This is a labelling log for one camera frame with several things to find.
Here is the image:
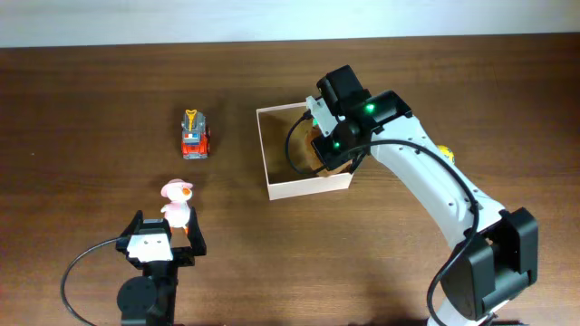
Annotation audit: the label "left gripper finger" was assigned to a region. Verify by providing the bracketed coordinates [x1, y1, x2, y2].
[187, 206, 207, 256]
[120, 210, 143, 237]

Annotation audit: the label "brown plush toy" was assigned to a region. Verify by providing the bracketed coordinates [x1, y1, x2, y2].
[304, 127, 352, 177]

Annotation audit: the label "red grey toy truck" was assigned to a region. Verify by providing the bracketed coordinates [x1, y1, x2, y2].
[181, 110, 211, 159]

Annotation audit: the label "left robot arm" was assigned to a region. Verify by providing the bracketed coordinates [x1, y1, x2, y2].
[115, 209, 207, 326]

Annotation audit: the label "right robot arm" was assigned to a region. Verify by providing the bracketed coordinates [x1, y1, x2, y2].
[307, 65, 538, 325]

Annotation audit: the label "pink white duck toy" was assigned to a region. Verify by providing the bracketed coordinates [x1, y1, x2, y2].
[160, 178, 193, 233]

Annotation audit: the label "white open cardboard box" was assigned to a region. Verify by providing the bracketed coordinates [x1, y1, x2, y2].
[256, 102, 353, 200]

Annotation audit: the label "yellow ball blue letters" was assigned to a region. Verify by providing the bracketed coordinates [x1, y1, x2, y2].
[437, 145, 455, 165]

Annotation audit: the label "left black cable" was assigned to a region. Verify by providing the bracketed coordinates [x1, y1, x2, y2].
[60, 237, 122, 326]

